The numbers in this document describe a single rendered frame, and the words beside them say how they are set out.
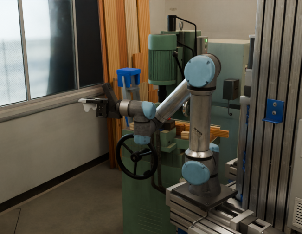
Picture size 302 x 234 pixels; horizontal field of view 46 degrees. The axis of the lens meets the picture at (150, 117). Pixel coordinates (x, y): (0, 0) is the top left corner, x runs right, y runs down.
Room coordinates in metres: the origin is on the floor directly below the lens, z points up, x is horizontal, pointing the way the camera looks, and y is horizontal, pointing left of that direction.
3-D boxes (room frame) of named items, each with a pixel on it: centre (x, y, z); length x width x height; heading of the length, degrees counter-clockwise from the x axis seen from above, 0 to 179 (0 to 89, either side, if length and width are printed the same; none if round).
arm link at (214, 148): (1.55, -0.25, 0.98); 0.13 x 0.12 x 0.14; 158
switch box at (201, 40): (2.51, -0.35, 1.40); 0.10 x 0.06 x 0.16; 152
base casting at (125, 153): (2.40, -0.13, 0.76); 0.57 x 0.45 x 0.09; 152
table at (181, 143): (2.16, -0.10, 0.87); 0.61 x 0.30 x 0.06; 62
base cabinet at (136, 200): (2.40, -0.13, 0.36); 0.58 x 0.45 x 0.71; 152
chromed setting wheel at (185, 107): (2.35, -0.24, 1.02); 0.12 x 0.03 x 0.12; 152
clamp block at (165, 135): (2.08, -0.06, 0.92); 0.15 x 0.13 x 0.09; 62
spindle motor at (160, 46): (2.29, -0.07, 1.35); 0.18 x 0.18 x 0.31
